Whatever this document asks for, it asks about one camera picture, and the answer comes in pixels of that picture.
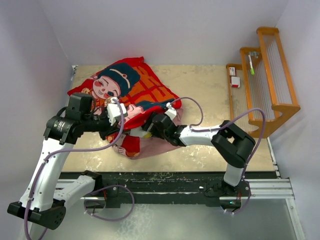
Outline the pink pillow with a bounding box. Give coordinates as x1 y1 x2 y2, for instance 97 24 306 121
121 102 183 160

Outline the red embroidered pillowcase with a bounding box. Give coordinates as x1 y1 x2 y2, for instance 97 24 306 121
67 57 183 158

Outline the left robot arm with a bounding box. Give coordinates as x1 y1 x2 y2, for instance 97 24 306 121
7 93 127 230

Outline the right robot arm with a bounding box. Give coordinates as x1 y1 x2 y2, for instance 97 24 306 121
142 113 256 196

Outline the wooden tiered rack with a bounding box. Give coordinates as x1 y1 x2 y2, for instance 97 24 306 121
226 26 301 138

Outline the white green pen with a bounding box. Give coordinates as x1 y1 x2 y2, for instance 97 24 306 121
248 54 255 76

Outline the grey clip on rack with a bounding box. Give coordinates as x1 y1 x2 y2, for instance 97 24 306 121
249 51 259 58

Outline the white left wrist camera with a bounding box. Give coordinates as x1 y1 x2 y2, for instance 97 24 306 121
106 97 128 126

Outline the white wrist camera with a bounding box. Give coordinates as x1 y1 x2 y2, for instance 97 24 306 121
164 102 177 121
106 97 128 126

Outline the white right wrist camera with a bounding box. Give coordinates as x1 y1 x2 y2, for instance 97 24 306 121
164 102 177 121

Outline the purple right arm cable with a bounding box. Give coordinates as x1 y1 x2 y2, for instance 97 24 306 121
166 96 266 216

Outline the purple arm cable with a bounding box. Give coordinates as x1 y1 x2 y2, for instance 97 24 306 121
23 97 126 240
166 96 266 216

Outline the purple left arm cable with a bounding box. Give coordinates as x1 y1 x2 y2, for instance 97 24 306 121
23 97 126 240

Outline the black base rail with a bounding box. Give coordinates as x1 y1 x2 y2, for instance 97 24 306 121
84 171 251 209

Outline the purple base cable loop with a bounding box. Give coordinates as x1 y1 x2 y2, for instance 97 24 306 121
83 184 136 221

